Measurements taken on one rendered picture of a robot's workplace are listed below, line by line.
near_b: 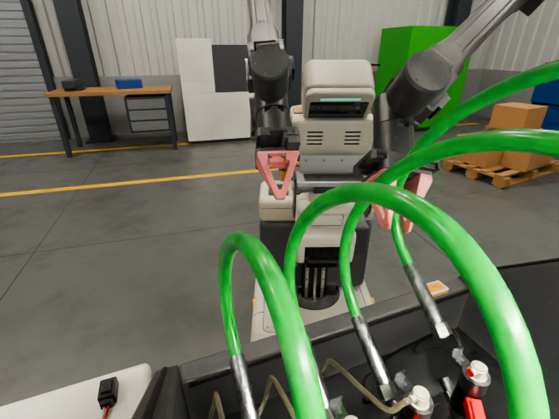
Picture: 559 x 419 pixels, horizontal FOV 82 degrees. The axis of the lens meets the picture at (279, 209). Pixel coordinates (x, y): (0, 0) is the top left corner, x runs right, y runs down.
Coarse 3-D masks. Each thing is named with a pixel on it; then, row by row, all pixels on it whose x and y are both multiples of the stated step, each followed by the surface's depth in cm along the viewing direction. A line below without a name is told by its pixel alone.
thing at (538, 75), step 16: (544, 64) 24; (512, 80) 26; (528, 80) 25; (544, 80) 24; (480, 96) 29; (496, 96) 28; (448, 112) 33; (464, 112) 31; (432, 128) 35; (448, 128) 34; (416, 144) 38; (400, 224) 44; (400, 240) 44; (400, 256) 43
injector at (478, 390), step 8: (464, 368) 35; (448, 376) 40; (464, 376) 35; (488, 376) 35; (440, 384) 40; (448, 384) 39; (456, 384) 37; (464, 384) 35; (472, 384) 34; (480, 384) 34; (488, 384) 34; (448, 392) 38; (456, 392) 36; (464, 392) 35; (472, 392) 34; (480, 392) 34; (448, 400) 38; (456, 400) 36; (448, 408) 38; (456, 408) 37; (448, 416) 39; (456, 416) 37; (464, 416) 36
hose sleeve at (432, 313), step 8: (408, 264) 42; (416, 264) 43; (408, 272) 42; (416, 272) 42; (408, 280) 42; (416, 280) 41; (416, 288) 41; (424, 288) 41; (416, 296) 42; (424, 296) 40; (432, 296) 41; (424, 304) 40; (432, 304) 40; (424, 312) 40; (432, 312) 40; (432, 320) 39; (440, 320) 39
